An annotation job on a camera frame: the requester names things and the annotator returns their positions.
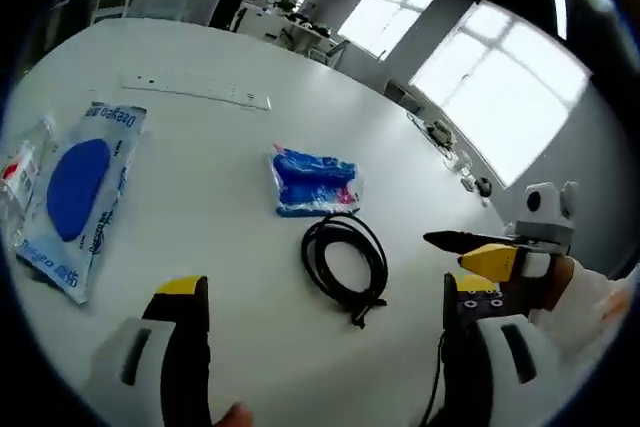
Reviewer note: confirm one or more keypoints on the clear pouch with blue pad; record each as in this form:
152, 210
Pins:
75, 192

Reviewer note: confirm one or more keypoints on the blue tissue packet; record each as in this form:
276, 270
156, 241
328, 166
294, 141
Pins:
315, 182

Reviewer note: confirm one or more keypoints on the grey desk partition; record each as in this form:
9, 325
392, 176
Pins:
170, 4

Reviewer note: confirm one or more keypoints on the green potted plant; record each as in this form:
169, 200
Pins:
285, 3

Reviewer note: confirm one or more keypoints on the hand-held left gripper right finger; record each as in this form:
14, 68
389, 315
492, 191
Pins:
465, 362

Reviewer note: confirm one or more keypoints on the person's left hand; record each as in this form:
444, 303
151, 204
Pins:
235, 417

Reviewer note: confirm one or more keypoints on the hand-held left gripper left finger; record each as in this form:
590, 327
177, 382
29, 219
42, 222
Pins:
185, 347

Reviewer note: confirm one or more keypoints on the person's right hand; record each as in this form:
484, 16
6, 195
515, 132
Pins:
557, 282

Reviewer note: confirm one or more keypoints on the clear plastic water bottle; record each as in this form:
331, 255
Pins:
20, 182

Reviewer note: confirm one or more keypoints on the small white item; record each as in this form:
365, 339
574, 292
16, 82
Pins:
462, 164

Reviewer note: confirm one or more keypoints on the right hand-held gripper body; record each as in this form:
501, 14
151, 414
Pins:
547, 212

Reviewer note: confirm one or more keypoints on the white power strip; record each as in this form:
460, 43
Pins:
195, 89

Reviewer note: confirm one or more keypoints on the white table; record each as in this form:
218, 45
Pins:
210, 162

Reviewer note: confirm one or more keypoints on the small black round item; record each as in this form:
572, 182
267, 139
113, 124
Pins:
483, 187

